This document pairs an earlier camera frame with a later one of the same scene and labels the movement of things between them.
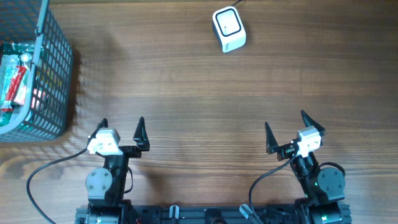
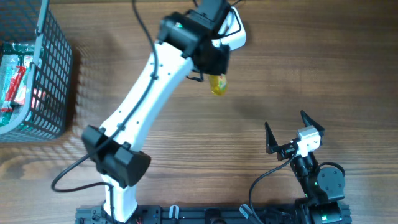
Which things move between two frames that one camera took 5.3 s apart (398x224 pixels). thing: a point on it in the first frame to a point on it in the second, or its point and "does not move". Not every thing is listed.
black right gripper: x=285 y=150 does not move
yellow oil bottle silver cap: x=26 y=57 to x=218 y=84
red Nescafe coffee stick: x=16 y=82 does not move
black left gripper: x=134 y=152 to x=222 y=66
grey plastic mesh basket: x=35 y=21 does not move
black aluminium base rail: x=178 y=214 does not move
